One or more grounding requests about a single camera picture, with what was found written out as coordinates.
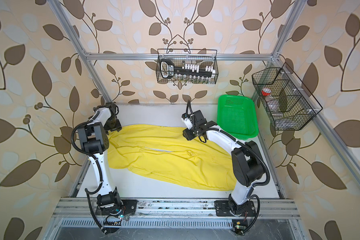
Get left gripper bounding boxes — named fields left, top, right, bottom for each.
left=102, top=117, right=122, bottom=134

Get yellow trousers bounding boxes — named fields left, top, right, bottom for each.
left=108, top=125, right=237, bottom=191

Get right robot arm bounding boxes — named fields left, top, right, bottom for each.
left=182, top=108, right=271, bottom=216

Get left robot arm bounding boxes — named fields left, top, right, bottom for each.
left=71, top=102, right=124, bottom=216

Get green plastic basket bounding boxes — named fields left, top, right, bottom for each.
left=217, top=95, right=259, bottom=140

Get black tool with white pegs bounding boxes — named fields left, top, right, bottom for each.
left=156, top=59, right=217, bottom=79

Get red capped bottle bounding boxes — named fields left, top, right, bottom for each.
left=261, top=88, right=274, bottom=102

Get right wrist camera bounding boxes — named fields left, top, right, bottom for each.
left=182, top=113, right=195, bottom=130

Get black wire basket centre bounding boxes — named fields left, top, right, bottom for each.
left=156, top=48, right=219, bottom=85

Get black wire basket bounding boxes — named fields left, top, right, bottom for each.
left=156, top=48, right=219, bottom=85
left=252, top=63, right=323, bottom=131

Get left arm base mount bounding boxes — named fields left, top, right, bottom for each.
left=95, top=199, right=138, bottom=216

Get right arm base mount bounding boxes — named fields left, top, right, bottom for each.
left=214, top=200, right=256, bottom=218

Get black wire basket right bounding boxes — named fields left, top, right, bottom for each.
left=252, top=63, right=323, bottom=131

